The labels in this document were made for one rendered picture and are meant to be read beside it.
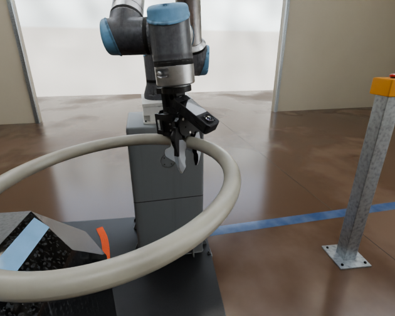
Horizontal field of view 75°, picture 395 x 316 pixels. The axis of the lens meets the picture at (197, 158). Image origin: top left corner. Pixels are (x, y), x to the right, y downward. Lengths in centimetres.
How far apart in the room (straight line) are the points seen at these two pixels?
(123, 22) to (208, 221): 55
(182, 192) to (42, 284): 120
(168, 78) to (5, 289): 44
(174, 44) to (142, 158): 86
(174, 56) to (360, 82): 687
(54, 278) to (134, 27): 58
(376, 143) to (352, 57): 556
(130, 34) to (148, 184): 88
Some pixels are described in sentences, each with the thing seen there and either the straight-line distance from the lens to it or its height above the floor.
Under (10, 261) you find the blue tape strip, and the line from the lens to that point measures 60.
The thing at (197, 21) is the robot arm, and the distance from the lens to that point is 129.
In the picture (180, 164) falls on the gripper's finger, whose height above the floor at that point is 93.
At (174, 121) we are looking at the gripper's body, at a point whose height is 104.
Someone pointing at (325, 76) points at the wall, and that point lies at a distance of 668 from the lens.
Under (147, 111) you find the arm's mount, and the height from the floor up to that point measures 92.
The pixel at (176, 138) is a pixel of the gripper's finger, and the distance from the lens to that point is 60.
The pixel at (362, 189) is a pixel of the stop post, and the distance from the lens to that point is 167.
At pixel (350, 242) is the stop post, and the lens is 185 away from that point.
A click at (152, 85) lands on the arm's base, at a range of 141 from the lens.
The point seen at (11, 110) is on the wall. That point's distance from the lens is 582.
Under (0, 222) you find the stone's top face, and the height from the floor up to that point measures 86.
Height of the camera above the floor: 118
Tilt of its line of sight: 22 degrees down
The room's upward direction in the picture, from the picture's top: straight up
